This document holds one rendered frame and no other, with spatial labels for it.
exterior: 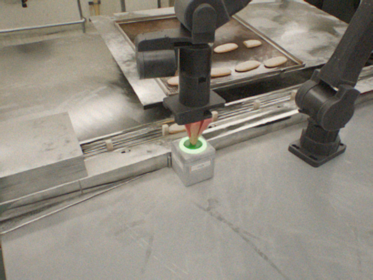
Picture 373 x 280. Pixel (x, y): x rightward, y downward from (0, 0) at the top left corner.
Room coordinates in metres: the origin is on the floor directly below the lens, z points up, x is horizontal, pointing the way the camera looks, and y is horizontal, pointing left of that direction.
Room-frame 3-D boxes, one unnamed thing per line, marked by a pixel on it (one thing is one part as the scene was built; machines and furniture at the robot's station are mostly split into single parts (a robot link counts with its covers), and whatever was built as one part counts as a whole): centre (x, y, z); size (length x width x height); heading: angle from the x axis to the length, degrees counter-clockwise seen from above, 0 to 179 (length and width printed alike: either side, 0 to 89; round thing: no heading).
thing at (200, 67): (0.48, -0.01, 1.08); 0.07 x 0.06 x 0.07; 105
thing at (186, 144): (0.48, -0.02, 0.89); 0.04 x 0.04 x 0.02
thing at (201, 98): (0.48, -0.02, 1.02); 0.10 x 0.07 x 0.07; 117
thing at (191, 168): (0.49, -0.01, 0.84); 0.08 x 0.08 x 0.11; 27
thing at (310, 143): (0.56, -0.32, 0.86); 0.12 x 0.09 x 0.08; 123
